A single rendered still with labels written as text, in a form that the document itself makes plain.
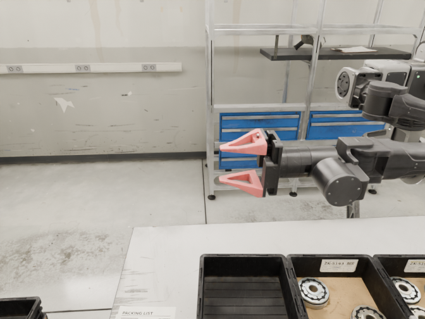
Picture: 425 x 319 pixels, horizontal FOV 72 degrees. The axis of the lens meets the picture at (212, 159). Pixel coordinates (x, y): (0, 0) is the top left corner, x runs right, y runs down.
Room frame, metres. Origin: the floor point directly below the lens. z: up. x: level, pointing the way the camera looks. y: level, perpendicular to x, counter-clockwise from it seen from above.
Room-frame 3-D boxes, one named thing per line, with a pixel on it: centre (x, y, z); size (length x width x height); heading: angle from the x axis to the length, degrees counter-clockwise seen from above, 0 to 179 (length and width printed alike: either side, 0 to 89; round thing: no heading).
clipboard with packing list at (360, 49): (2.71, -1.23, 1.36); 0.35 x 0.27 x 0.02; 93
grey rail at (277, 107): (2.49, -0.82, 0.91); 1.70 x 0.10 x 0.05; 93
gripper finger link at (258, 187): (0.46, -0.06, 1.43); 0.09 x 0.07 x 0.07; 94
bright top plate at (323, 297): (0.66, -0.34, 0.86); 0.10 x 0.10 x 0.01
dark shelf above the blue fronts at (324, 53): (2.70, -1.05, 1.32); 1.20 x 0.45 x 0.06; 93
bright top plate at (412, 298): (0.66, -0.64, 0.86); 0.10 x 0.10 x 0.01
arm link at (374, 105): (0.86, -0.50, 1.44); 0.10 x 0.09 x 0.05; 3
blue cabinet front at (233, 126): (2.43, -0.42, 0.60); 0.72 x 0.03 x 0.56; 93
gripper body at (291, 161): (0.46, -0.13, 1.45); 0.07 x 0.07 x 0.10; 4
